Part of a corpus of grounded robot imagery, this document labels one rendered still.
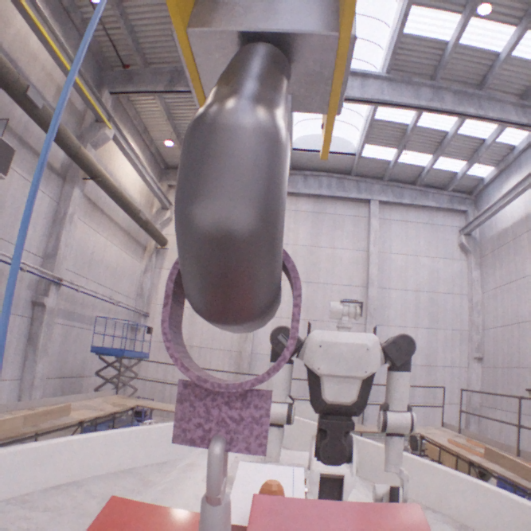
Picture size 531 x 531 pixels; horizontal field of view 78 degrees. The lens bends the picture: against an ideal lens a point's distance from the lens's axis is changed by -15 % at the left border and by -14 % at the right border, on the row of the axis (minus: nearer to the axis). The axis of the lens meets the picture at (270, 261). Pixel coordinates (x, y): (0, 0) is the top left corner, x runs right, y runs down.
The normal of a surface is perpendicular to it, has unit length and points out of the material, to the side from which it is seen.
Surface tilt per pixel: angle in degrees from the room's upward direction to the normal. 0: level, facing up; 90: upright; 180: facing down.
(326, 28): 90
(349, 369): 90
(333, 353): 90
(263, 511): 20
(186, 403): 90
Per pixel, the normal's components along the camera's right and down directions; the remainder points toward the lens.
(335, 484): -0.11, -0.43
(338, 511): 0.08, -0.99
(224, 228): 0.04, 0.43
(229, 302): 0.06, 0.67
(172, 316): 1.00, 0.07
